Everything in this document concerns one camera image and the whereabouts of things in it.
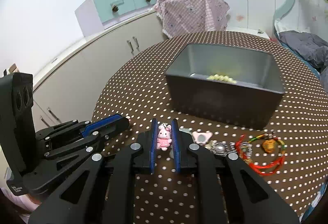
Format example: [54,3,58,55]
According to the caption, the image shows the beige cabinet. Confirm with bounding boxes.
[32,11,170,135]

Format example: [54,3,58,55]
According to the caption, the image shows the grey blanket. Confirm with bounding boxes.
[278,30,328,73]

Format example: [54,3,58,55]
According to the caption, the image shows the red string bracelet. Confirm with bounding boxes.
[234,135,286,176]

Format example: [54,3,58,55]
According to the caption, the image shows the pale pink charm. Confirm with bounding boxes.
[192,130,213,144]

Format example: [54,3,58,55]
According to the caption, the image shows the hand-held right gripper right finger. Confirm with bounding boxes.
[172,118,300,224]

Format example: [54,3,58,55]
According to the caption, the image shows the grey metal box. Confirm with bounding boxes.
[164,43,286,130]

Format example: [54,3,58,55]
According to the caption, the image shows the yellow bead bracelet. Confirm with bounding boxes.
[206,74,237,84]

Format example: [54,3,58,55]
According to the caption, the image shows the pink checked cloth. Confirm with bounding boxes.
[154,0,231,39]

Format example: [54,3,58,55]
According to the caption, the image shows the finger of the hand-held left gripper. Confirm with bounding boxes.
[44,129,121,170]
[35,113,130,144]

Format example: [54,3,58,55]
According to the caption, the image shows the person's left forearm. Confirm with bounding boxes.
[11,194,41,217]

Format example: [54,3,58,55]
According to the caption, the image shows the silver ball keychain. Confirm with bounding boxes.
[205,140,235,155]

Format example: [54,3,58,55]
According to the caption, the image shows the pink bunny charm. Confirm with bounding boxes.
[157,123,173,151]

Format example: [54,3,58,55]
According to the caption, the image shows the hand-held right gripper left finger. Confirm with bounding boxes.
[28,118,158,224]

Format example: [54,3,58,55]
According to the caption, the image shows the lilac chest with teal drawers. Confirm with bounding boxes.
[75,0,158,37]

